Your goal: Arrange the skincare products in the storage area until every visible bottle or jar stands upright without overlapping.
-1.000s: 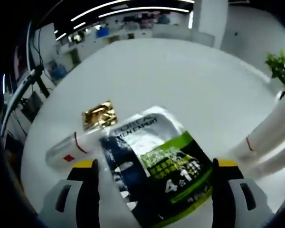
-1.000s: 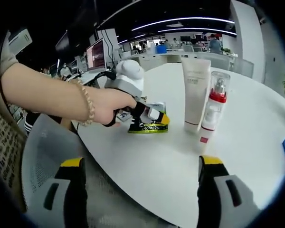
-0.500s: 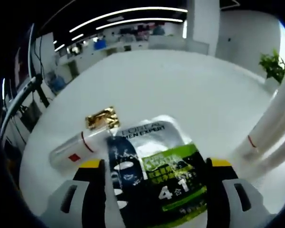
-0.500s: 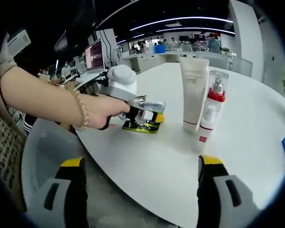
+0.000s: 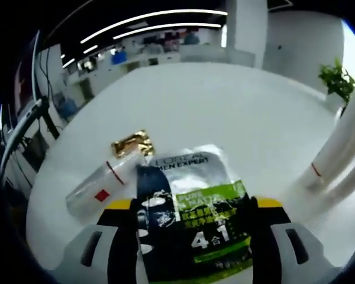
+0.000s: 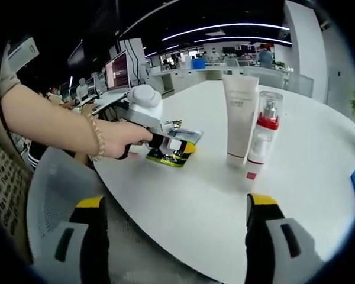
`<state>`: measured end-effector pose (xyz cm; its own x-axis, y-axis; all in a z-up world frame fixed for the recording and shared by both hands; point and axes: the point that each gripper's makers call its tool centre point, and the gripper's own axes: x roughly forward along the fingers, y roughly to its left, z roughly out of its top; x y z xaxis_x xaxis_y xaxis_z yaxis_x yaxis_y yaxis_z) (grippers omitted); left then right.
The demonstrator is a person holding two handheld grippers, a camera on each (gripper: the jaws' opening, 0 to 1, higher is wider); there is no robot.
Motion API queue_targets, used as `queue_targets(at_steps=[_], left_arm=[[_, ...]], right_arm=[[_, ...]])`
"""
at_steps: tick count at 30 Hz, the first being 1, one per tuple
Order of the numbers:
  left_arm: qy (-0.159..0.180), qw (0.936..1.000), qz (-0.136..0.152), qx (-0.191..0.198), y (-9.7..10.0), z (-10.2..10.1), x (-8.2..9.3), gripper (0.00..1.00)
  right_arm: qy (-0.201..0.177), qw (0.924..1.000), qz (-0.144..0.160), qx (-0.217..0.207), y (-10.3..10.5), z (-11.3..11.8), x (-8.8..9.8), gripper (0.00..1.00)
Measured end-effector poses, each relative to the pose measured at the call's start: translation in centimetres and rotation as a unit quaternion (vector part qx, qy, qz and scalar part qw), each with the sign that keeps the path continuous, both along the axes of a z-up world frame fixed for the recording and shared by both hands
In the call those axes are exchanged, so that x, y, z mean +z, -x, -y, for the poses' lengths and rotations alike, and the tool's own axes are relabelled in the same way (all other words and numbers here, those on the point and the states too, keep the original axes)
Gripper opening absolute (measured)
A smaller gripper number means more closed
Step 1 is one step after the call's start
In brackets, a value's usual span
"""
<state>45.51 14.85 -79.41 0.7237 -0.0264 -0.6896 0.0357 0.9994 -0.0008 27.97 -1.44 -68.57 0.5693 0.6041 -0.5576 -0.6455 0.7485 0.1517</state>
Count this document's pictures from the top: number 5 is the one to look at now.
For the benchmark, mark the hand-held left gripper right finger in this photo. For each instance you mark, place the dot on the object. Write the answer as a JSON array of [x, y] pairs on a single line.
[[266, 230]]

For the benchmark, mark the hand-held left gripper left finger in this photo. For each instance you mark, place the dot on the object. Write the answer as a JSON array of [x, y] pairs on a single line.
[[118, 236]]

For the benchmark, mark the dark blue silver skincare sachet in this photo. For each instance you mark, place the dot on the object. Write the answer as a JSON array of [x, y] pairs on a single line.
[[156, 213]]

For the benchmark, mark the white skincare bottle clear cap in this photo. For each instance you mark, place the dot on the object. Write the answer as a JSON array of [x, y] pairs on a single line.
[[88, 195]]

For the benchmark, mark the gold skincare sachet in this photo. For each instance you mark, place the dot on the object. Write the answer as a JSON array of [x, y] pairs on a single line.
[[133, 143]]

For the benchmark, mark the large white skincare tube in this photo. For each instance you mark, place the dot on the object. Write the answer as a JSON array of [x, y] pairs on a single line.
[[337, 142]]

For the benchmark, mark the blue storage bin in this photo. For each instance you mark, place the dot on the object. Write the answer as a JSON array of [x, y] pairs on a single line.
[[119, 57]]

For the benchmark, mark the monitor stand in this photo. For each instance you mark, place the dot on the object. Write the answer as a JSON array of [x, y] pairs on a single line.
[[20, 130]]

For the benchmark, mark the potted green plant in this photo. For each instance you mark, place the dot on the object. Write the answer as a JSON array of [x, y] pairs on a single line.
[[337, 78]]

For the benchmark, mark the white counter cabinets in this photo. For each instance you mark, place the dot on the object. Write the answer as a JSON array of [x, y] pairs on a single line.
[[142, 60]]

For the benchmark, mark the computer monitor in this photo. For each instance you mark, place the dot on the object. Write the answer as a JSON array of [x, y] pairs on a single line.
[[25, 80]]

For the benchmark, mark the curved ceiling light strip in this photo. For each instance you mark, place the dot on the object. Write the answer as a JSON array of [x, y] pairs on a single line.
[[165, 29], [154, 22]]

